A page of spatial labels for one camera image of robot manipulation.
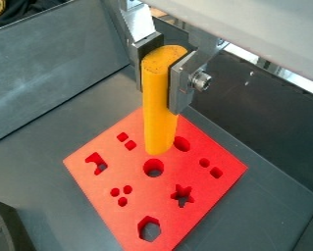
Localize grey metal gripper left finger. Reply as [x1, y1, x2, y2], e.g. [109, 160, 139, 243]
[118, 0, 163, 89]

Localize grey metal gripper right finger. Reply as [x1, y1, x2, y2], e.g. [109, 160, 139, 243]
[167, 27, 227, 115]

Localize red shape sorter block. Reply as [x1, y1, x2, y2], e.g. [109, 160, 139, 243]
[63, 110, 246, 251]

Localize yellow oval peg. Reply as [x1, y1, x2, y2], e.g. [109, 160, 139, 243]
[140, 45, 187, 155]

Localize black curved holder stand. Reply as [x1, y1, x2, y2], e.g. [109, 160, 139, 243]
[0, 202, 35, 251]

